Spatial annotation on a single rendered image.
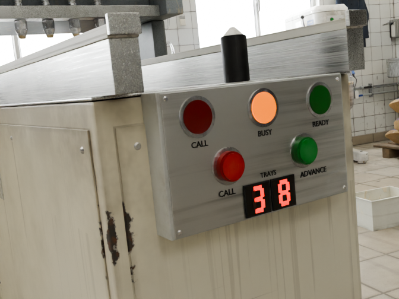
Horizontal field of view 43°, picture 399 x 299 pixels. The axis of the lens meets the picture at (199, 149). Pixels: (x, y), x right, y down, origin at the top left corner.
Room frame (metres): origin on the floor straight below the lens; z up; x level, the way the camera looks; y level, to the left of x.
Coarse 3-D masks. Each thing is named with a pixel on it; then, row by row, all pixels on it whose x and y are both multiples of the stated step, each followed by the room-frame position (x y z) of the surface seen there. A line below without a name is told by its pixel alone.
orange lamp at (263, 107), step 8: (256, 96) 0.52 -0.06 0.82; (264, 96) 0.52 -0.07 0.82; (272, 96) 0.53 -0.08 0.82; (256, 104) 0.51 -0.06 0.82; (264, 104) 0.52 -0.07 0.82; (272, 104) 0.53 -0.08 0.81; (256, 112) 0.51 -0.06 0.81; (264, 112) 0.52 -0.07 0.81; (272, 112) 0.52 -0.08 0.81; (264, 120) 0.52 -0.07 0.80
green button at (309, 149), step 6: (300, 138) 0.54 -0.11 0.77; (306, 138) 0.54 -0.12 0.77; (312, 138) 0.55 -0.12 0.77; (294, 144) 0.54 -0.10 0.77; (300, 144) 0.54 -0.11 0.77; (306, 144) 0.54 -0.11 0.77; (312, 144) 0.54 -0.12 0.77; (294, 150) 0.54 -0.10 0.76; (300, 150) 0.53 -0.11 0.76; (306, 150) 0.54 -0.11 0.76; (312, 150) 0.54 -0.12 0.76; (294, 156) 0.54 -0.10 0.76; (300, 156) 0.53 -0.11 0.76; (306, 156) 0.54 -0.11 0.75; (312, 156) 0.54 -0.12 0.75; (300, 162) 0.54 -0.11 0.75; (306, 162) 0.54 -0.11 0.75; (312, 162) 0.55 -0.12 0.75
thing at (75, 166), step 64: (0, 128) 0.81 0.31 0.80; (64, 128) 0.54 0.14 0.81; (128, 128) 0.48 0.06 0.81; (0, 192) 0.88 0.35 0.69; (64, 192) 0.56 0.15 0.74; (128, 192) 0.47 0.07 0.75; (0, 256) 0.97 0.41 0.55; (64, 256) 0.59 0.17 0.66; (128, 256) 0.47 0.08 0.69; (192, 256) 0.50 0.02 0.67; (256, 256) 0.55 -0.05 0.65; (320, 256) 0.60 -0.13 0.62
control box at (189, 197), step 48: (144, 96) 0.48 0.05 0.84; (192, 96) 0.48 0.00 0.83; (240, 96) 0.51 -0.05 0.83; (288, 96) 0.54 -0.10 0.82; (336, 96) 0.58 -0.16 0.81; (192, 144) 0.48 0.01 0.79; (240, 144) 0.51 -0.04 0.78; (288, 144) 0.54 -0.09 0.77; (336, 144) 0.58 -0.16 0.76; (192, 192) 0.47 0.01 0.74; (240, 192) 0.50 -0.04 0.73; (288, 192) 0.53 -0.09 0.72; (336, 192) 0.57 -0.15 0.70
